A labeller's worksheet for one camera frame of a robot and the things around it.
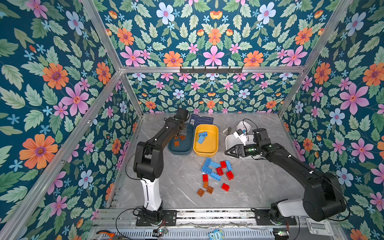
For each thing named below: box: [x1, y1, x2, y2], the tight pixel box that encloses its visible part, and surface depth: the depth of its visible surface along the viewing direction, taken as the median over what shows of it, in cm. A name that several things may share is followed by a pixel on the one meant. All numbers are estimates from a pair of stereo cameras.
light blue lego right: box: [209, 161, 221, 168], surface depth 93 cm
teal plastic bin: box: [168, 123, 195, 156], surface depth 100 cm
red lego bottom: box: [221, 183, 231, 192], surface depth 85 cm
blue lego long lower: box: [201, 166, 213, 174], surface depth 92 cm
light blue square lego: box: [198, 135, 206, 144], surface depth 103 cm
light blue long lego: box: [199, 132, 207, 140], surface depth 104 cm
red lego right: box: [226, 171, 235, 181], surface depth 88 cm
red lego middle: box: [216, 167, 224, 176], surface depth 90 cm
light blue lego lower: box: [210, 172, 222, 182], surface depth 88 cm
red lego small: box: [202, 174, 209, 182], surface depth 88 cm
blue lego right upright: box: [226, 160, 233, 171], surface depth 91 cm
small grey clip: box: [222, 127, 232, 135], surface depth 110 cm
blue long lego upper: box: [203, 157, 212, 167], surface depth 94 cm
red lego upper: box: [220, 160, 227, 169], surface depth 92 cm
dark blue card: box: [189, 114, 214, 128], surface depth 117 cm
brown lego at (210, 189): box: [207, 186, 214, 195], surface depth 84 cm
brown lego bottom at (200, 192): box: [197, 188, 205, 197], surface depth 83 cm
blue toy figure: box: [208, 229, 225, 240], surface depth 69 cm
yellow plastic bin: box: [193, 124, 219, 158], surface depth 103 cm
